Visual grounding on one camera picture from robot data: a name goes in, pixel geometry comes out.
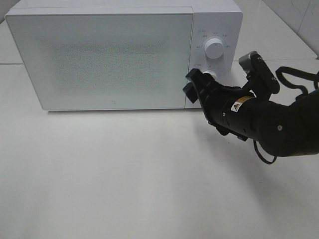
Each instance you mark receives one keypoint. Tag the white microwave oven body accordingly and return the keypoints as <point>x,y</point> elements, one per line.
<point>211,18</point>

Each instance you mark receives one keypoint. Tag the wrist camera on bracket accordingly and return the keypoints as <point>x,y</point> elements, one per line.
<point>260,79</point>

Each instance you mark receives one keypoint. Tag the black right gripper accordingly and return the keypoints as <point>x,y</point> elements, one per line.
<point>213,97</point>

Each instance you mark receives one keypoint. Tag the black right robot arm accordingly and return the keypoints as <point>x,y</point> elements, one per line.
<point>280,130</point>

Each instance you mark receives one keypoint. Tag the white round knob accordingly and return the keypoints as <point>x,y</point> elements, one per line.
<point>212,73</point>
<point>214,48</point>

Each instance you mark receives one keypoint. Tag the white microwave door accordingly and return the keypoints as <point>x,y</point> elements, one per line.
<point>104,62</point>

